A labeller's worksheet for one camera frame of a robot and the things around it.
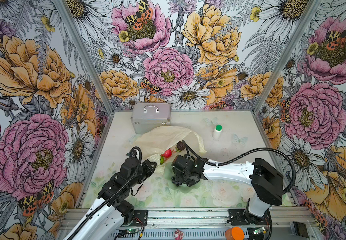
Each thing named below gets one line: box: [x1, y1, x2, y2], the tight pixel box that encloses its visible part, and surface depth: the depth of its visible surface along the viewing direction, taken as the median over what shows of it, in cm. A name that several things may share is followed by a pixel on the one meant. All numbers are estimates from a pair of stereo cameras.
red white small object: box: [174, 229, 185, 240], surface depth 67 cm
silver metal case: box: [131, 102, 172, 134], surface depth 101 cm
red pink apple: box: [164, 149, 172, 158], surface depth 95 cm
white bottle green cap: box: [213, 124, 223, 141], surface depth 101 cm
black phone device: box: [290, 221, 309, 238], surface depth 71 cm
